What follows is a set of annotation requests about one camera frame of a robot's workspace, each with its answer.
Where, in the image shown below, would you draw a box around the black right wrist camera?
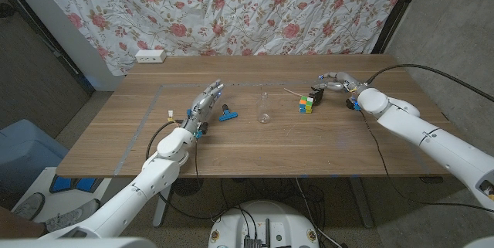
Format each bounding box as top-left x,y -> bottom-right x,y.
345,97 -> 362,112

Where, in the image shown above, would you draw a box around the black round floor base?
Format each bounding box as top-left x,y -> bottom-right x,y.
173,177 -> 205,198

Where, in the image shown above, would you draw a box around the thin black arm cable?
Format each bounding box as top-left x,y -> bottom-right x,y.
194,138 -> 202,192
358,109 -> 494,214

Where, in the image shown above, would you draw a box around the floral print backdrop cloth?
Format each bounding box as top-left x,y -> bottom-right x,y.
29,0 -> 414,77

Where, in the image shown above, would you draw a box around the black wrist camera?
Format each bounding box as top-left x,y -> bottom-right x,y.
345,97 -> 362,112
194,121 -> 209,140

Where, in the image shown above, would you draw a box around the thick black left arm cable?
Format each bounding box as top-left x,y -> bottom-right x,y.
145,119 -> 232,221

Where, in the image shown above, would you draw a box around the white robot torso base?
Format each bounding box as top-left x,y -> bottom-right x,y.
207,200 -> 320,248

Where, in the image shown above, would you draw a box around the black slanted wall bar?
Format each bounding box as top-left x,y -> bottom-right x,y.
0,0 -> 96,97

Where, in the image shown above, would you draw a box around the multicoloured Rubik's cube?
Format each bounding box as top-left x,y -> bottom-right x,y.
298,95 -> 314,114

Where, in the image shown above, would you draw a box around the clear plastic spray bottle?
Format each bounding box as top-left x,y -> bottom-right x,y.
257,91 -> 272,124

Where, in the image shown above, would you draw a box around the white table leg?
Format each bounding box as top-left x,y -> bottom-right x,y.
152,177 -> 174,229
349,176 -> 374,229

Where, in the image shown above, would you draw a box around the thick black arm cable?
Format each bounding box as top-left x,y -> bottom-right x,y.
145,119 -> 232,221
365,63 -> 494,103

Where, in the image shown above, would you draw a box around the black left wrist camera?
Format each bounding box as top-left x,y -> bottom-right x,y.
194,121 -> 209,140

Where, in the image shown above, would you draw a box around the white power strip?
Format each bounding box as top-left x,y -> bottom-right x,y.
134,49 -> 167,64

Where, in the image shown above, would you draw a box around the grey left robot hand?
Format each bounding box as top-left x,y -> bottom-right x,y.
180,79 -> 225,135

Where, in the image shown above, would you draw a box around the person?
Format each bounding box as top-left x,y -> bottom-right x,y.
0,192 -> 102,240

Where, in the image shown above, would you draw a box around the white floor platform blue pads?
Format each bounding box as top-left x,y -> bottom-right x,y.
11,166 -> 115,222

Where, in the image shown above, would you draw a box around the blue plastic bin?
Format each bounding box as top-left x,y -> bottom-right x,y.
0,118 -> 69,199

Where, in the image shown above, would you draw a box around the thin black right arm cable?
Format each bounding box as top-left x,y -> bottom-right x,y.
358,109 -> 494,214

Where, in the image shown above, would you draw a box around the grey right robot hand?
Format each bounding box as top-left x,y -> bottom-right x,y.
312,71 -> 367,95

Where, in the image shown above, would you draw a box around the black backdrop stand pole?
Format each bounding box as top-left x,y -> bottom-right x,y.
370,0 -> 428,55

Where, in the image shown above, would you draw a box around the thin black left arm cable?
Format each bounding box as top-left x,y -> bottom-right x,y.
194,138 -> 202,192

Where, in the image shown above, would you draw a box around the blue and black small tool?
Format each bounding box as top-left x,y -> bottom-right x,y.
218,104 -> 239,122

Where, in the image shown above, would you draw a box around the black trigger sprayer head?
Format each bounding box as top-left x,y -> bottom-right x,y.
283,87 -> 326,107

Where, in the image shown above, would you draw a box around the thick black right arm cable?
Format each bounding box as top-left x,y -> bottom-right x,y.
365,63 -> 494,103

